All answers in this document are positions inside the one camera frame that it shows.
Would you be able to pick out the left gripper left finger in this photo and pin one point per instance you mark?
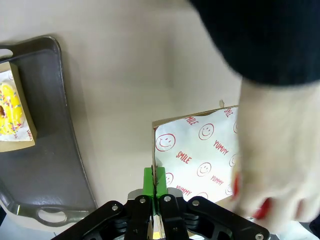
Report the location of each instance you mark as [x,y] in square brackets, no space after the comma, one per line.
[135,220]

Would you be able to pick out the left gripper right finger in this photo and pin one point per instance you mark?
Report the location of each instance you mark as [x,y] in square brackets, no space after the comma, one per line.
[175,220]

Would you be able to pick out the kraft cardboard food box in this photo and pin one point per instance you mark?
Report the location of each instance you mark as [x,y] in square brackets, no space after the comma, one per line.
[153,150]
[15,146]

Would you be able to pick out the cardboard box with smile paper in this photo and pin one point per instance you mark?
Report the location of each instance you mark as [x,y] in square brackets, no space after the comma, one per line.
[195,150]

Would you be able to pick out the red glazed donut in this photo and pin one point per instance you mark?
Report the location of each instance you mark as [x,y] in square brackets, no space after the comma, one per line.
[262,209]

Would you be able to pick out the yellow sprinkled donut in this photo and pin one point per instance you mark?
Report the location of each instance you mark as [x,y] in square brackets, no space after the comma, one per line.
[11,110]

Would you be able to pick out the person left forearm black sleeve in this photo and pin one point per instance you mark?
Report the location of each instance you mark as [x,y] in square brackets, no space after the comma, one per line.
[262,37]

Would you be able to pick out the person left hand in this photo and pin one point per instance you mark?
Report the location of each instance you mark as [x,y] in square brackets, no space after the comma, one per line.
[275,150]

